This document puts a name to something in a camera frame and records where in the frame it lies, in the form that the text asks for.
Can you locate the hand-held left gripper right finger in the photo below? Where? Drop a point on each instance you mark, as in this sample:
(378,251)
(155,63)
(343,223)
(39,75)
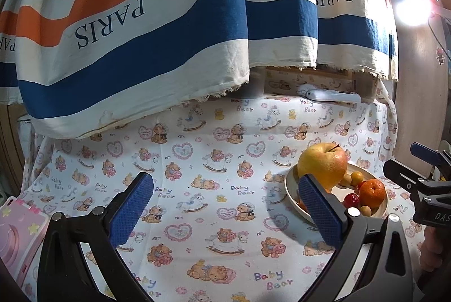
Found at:
(320,210)

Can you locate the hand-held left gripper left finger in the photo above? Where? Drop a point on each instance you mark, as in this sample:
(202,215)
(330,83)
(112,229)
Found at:
(132,210)

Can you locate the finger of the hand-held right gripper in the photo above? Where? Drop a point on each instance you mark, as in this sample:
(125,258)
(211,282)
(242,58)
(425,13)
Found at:
(424,151)
(401,173)

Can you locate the small orange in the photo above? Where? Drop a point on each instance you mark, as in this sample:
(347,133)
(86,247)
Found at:
(302,207)

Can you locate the red cherry tomato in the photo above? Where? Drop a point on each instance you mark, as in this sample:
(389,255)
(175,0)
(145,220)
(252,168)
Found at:
(351,199)
(360,185)

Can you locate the large orange mandarin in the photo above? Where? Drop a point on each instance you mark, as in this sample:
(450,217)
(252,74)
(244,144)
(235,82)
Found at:
(372,193)

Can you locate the cream round plate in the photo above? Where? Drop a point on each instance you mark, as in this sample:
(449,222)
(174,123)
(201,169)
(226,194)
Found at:
(290,189)

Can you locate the small brown round fruit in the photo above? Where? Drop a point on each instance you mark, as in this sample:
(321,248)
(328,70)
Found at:
(346,179)
(365,210)

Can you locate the yellow-orange cherry tomato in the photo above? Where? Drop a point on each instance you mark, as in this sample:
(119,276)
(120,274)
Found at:
(357,177)

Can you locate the large yellow apple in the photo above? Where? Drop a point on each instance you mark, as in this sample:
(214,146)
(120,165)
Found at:
(322,161)

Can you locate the person's right hand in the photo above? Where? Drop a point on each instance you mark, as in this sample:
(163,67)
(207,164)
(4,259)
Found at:
(432,249)

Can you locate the wooden cabinet panel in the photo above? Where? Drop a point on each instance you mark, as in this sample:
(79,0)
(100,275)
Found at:
(415,94)

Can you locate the cardboard box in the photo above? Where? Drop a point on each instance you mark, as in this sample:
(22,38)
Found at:
(366,87)

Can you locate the bear print table cloth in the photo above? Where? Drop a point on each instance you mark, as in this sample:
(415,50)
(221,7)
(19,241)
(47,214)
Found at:
(218,182)

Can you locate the small bear sticker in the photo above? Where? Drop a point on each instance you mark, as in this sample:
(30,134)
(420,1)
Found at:
(440,54)

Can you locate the white remote control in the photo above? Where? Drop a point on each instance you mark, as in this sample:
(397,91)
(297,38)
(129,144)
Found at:
(333,95)

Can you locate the pink tablet case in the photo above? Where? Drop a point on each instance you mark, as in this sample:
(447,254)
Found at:
(17,238)

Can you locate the wooden door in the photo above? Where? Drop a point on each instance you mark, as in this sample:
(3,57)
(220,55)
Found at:
(14,147)

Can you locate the bright desk lamp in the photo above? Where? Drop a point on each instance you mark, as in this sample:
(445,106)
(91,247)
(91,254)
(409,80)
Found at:
(414,7)

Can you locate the striped hanging cloth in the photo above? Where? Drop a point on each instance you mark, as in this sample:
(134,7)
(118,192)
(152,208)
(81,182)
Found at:
(158,41)

